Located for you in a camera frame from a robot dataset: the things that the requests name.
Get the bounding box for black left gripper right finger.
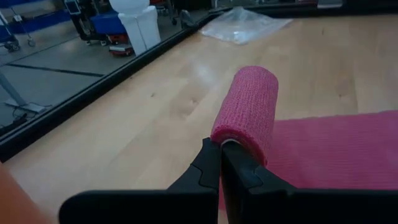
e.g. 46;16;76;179
220;141;398;224

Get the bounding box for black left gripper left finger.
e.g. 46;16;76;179
58;138;221;224

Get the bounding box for pink elastic bandage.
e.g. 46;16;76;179
210;65;398;211

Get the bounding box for clear plastic zip bag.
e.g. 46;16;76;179
200;6;293;45

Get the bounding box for orange plastic bin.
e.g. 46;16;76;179
0;161;50;224

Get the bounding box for red wheeled dolly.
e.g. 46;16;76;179
108;33;134;57

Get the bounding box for white plastic trash bin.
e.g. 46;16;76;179
108;0;162;57

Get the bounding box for blue plastic crate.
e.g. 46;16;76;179
90;11;127;35

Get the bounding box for grey standing desk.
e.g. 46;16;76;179
0;73;47;113

